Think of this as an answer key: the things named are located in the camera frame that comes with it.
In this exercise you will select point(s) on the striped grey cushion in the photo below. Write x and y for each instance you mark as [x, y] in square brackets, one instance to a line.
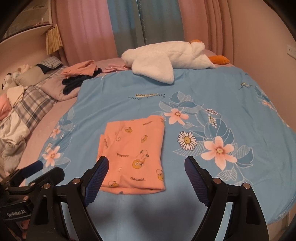
[49, 64]

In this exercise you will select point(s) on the person left hand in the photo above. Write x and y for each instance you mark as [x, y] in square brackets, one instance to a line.
[19, 229]

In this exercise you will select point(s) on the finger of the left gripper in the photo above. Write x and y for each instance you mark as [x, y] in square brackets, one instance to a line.
[31, 169]
[53, 177]

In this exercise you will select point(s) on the pink small pillow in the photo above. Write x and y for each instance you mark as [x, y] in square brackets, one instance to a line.
[5, 106]

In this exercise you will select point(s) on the white goose plush toy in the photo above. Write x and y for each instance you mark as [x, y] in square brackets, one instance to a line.
[158, 61]

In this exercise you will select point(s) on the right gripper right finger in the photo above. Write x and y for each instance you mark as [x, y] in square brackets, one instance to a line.
[246, 220]

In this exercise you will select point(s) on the folded orange clothes pile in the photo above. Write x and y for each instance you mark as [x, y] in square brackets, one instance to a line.
[83, 68]

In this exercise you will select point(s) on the blue floral bed sheet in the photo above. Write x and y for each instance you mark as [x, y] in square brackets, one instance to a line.
[220, 116]

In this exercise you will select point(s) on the grey plaid pillow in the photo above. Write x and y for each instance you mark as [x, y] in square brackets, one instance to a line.
[34, 105]

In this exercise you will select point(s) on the mauve pillow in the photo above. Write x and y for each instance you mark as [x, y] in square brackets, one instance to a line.
[53, 86]

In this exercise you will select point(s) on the pink folded garment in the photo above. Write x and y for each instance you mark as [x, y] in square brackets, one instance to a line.
[115, 67]

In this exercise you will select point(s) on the pink and blue curtains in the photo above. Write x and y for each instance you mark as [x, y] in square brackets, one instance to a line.
[99, 30]

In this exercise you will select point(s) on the white wall socket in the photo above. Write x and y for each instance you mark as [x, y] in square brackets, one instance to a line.
[291, 51]

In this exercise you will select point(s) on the white wall shelf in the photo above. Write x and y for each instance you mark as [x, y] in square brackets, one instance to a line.
[36, 14]

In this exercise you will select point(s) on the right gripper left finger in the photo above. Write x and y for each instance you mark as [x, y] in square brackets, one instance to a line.
[47, 221]

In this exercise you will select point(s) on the dark navy clothes pile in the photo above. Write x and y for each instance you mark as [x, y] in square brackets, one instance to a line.
[74, 82]

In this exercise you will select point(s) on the orange bear print shirt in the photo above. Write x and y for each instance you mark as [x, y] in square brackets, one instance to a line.
[133, 149]

